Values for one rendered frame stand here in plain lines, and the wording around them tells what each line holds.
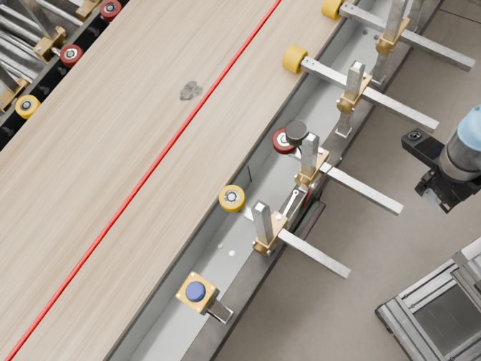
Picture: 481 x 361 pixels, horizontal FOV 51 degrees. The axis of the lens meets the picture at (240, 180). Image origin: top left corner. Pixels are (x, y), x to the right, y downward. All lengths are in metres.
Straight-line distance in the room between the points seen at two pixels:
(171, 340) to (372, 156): 1.38
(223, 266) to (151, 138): 0.51
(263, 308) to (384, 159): 0.95
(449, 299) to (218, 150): 1.17
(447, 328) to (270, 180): 0.93
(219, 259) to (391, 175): 1.12
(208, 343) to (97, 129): 0.79
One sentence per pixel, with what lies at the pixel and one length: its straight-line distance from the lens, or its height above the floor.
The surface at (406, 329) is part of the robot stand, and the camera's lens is 2.18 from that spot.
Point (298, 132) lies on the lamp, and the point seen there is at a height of 1.11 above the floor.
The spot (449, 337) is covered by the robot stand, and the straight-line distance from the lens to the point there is 2.24.
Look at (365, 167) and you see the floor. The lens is 2.56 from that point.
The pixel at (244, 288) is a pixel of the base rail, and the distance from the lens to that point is 1.68.
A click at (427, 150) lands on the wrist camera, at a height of 1.47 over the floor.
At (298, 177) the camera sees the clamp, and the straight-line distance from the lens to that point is 1.59.
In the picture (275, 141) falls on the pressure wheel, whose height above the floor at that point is 0.91.
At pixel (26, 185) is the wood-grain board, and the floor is 0.90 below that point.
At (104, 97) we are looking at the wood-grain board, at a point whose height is 0.90.
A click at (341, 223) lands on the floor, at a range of 2.46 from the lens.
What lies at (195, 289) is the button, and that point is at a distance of 1.15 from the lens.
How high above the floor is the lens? 2.35
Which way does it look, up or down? 69 degrees down
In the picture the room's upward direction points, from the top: 15 degrees counter-clockwise
